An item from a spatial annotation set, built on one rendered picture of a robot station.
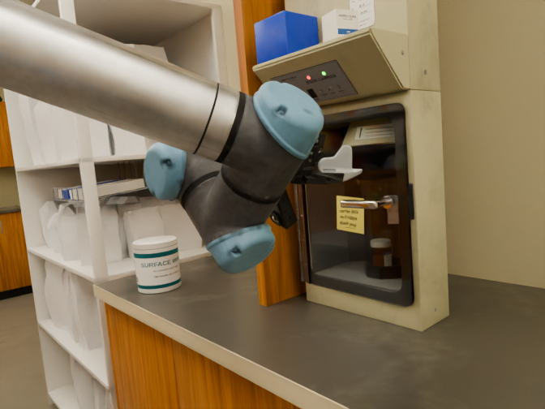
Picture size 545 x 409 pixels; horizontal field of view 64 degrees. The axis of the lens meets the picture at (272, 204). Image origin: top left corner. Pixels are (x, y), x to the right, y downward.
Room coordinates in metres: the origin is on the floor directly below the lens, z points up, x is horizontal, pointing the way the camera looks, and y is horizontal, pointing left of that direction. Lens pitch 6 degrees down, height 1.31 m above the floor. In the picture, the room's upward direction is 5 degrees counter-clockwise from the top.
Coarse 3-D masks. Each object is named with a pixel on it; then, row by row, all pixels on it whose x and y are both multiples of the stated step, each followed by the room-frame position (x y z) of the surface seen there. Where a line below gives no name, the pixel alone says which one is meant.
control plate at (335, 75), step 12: (336, 60) 0.84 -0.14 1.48; (300, 72) 0.92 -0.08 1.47; (312, 72) 0.90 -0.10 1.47; (336, 72) 0.87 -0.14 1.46; (300, 84) 0.95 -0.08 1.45; (312, 84) 0.93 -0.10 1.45; (324, 84) 0.91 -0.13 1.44; (336, 84) 0.89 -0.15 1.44; (348, 84) 0.88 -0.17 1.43; (324, 96) 0.94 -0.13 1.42; (336, 96) 0.92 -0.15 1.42
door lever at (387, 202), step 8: (344, 200) 0.88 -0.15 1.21; (352, 200) 0.87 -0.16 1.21; (360, 200) 0.85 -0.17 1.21; (368, 200) 0.84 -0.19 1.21; (376, 200) 0.83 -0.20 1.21; (384, 200) 0.85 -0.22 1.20; (392, 200) 0.85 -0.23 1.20; (352, 208) 0.87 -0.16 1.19; (360, 208) 0.85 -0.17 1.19; (368, 208) 0.83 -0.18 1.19; (376, 208) 0.82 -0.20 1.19
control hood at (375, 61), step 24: (312, 48) 0.86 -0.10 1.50; (336, 48) 0.82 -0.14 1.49; (360, 48) 0.79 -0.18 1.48; (384, 48) 0.78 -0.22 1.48; (264, 72) 0.98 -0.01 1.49; (288, 72) 0.94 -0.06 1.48; (360, 72) 0.84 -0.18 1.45; (384, 72) 0.81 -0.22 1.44; (408, 72) 0.83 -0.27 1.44; (360, 96) 0.88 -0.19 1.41
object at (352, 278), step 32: (352, 128) 0.92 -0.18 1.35; (384, 128) 0.86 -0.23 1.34; (352, 160) 0.92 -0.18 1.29; (384, 160) 0.86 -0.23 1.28; (320, 192) 1.00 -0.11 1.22; (352, 192) 0.93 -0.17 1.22; (384, 192) 0.86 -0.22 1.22; (320, 224) 1.00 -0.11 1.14; (384, 224) 0.87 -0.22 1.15; (320, 256) 1.01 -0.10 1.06; (352, 256) 0.94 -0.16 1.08; (384, 256) 0.87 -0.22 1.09; (352, 288) 0.94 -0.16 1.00; (384, 288) 0.87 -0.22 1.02
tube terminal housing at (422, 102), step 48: (288, 0) 1.06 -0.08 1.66; (336, 0) 0.95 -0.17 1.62; (384, 0) 0.86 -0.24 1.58; (432, 0) 0.89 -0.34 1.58; (432, 48) 0.89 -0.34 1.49; (384, 96) 0.87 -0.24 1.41; (432, 96) 0.88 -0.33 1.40; (432, 144) 0.88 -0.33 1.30; (432, 192) 0.87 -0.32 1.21; (432, 240) 0.87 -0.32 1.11; (432, 288) 0.86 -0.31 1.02
